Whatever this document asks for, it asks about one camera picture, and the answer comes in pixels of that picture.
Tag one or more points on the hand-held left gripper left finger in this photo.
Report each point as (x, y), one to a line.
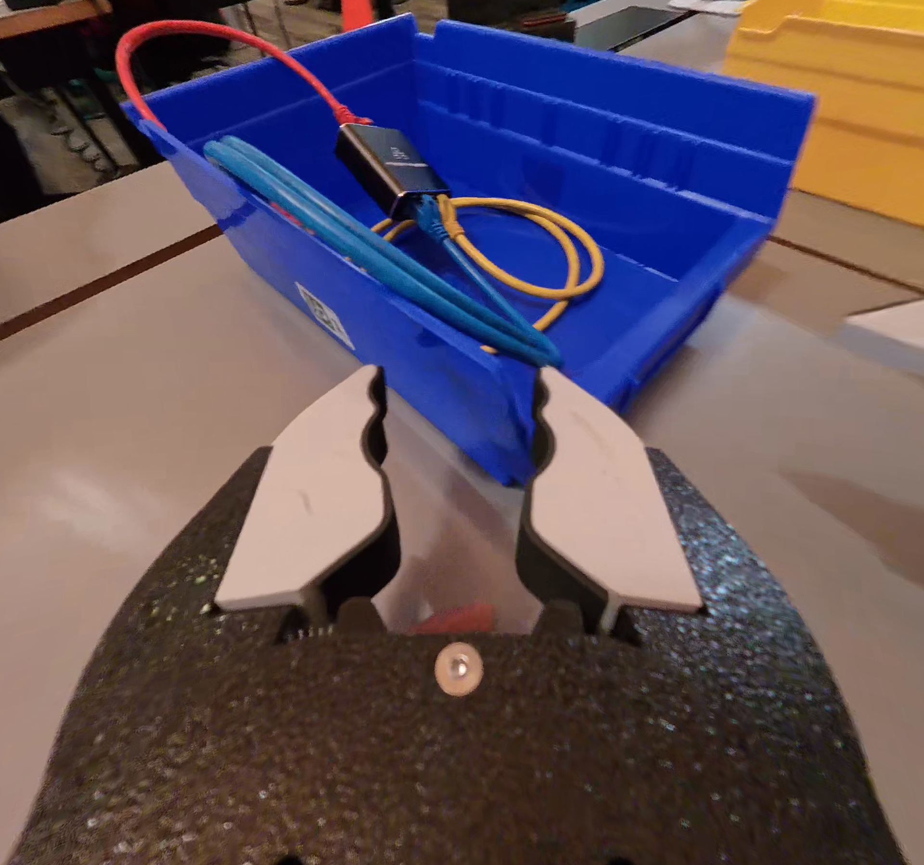
(310, 504)

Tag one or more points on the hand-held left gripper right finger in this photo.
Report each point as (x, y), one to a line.
(613, 511)

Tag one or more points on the blue plastic bin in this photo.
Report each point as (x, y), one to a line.
(613, 179)

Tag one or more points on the black network splitter box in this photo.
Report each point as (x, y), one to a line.
(390, 164)

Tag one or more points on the yellow plastic bin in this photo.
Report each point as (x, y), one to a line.
(830, 85)

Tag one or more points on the grey desk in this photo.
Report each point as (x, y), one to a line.
(144, 410)

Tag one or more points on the black flat tablet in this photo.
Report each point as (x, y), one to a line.
(635, 27)

